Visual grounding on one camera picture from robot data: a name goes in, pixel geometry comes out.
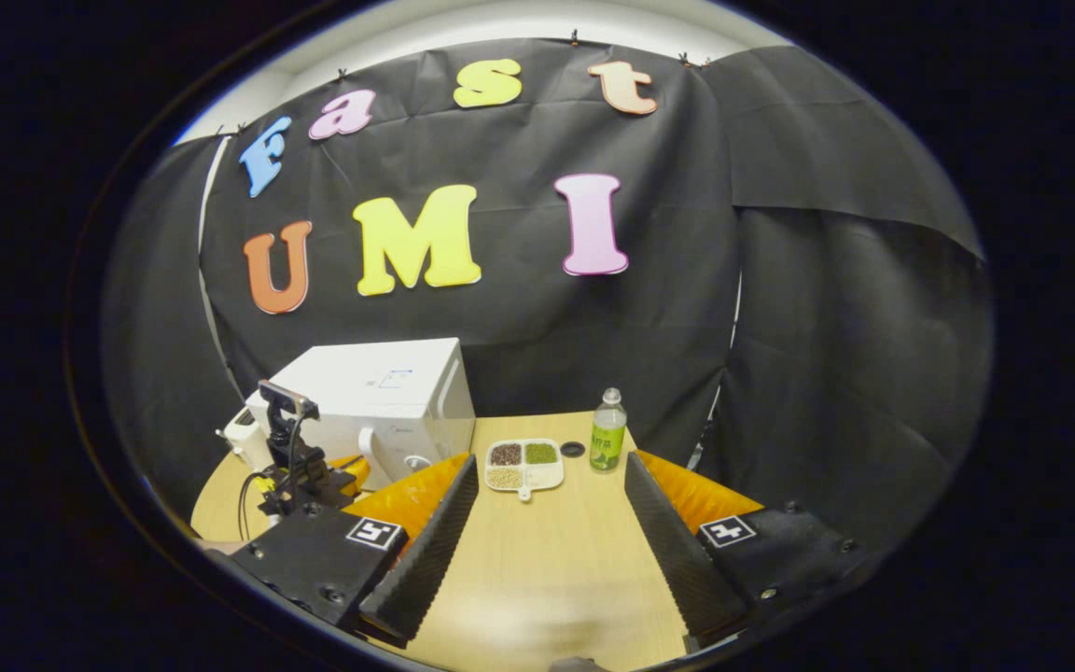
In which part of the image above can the white toaster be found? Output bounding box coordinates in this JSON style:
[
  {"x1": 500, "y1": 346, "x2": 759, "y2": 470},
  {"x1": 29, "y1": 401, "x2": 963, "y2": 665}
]
[{"x1": 220, "y1": 407, "x2": 275, "y2": 472}]

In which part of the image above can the green label drink bottle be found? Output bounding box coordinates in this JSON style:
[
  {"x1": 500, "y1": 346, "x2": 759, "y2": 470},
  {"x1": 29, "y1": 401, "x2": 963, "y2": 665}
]
[{"x1": 590, "y1": 388, "x2": 628, "y2": 472}]

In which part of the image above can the white divided dish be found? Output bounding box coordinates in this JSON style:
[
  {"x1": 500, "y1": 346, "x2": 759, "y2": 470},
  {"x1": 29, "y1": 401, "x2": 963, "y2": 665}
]
[{"x1": 484, "y1": 438, "x2": 565, "y2": 502}]

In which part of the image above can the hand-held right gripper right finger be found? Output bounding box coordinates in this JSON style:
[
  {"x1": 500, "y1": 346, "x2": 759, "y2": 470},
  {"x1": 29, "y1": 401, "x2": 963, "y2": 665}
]
[{"x1": 622, "y1": 450, "x2": 879, "y2": 651}]

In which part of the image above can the white microwave oven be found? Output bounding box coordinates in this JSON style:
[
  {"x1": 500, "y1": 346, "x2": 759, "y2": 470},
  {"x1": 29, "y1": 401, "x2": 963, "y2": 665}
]
[{"x1": 245, "y1": 338, "x2": 477, "y2": 493}]

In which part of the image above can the black cable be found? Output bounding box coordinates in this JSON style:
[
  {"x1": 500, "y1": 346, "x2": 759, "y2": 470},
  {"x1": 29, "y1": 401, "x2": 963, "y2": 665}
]
[{"x1": 237, "y1": 469, "x2": 282, "y2": 542}]

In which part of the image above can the black backdrop cloth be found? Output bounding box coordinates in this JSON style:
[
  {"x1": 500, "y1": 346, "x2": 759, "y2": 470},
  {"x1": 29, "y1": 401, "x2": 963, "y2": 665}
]
[{"x1": 99, "y1": 37, "x2": 996, "y2": 552}]

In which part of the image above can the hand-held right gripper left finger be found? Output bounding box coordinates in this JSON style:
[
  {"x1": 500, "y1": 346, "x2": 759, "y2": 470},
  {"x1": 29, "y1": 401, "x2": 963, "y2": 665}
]
[{"x1": 225, "y1": 453, "x2": 482, "y2": 647}]

